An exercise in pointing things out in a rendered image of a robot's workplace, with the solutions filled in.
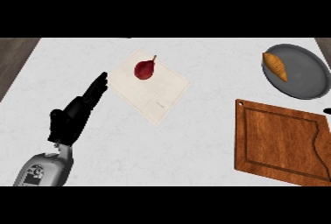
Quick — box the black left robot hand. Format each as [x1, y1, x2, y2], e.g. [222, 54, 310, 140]
[46, 71, 109, 147]

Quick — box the red pear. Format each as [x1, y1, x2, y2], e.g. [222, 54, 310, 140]
[133, 54, 158, 81]

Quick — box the grey pan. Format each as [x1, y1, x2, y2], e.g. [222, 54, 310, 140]
[262, 43, 331, 101]

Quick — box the golden croissant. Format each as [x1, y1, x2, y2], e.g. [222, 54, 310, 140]
[263, 52, 288, 83]

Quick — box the brown wooden cutting board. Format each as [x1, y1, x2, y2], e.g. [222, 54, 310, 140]
[232, 98, 331, 187]

